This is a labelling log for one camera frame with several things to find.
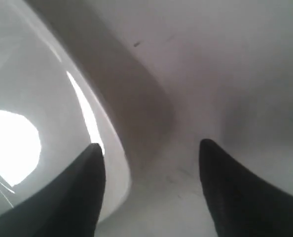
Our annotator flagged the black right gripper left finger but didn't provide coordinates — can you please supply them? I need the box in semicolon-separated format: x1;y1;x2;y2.
0;144;105;237

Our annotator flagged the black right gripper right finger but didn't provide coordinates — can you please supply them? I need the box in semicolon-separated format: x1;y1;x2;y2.
199;139;293;237

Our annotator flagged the white square plate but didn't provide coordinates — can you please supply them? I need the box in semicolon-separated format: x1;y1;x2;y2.
0;0;131;221

